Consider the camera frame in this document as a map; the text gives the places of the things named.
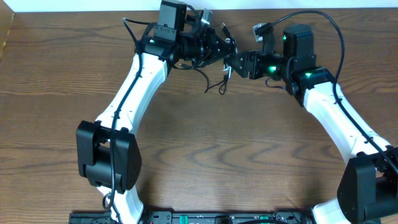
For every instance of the cardboard box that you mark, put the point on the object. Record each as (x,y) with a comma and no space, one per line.
(6,20)

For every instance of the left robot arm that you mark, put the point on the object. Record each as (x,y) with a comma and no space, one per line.
(108,154)

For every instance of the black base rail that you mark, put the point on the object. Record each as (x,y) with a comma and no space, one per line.
(168,217)

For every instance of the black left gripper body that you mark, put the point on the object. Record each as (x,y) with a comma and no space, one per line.
(212,47)

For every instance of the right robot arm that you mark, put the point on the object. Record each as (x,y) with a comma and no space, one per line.
(368,188)

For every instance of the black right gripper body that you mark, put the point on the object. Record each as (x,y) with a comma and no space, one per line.
(272,66)

